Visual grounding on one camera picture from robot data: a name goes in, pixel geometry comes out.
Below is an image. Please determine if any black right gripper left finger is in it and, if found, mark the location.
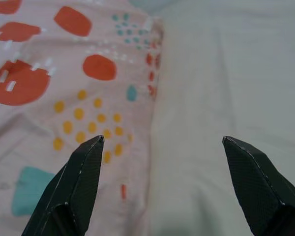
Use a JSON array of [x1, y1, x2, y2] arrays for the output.
[[21, 135, 105, 236]]

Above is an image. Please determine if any pink patterned pillow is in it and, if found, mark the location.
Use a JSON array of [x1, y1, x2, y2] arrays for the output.
[[0, 0, 164, 236]]

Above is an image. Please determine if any cream sheeted bed mattress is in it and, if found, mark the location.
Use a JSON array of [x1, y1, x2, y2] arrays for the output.
[[127, 0, 295, 236]]

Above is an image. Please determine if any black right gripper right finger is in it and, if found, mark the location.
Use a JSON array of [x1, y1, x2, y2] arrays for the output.
[[222, 135, 295, 236]]

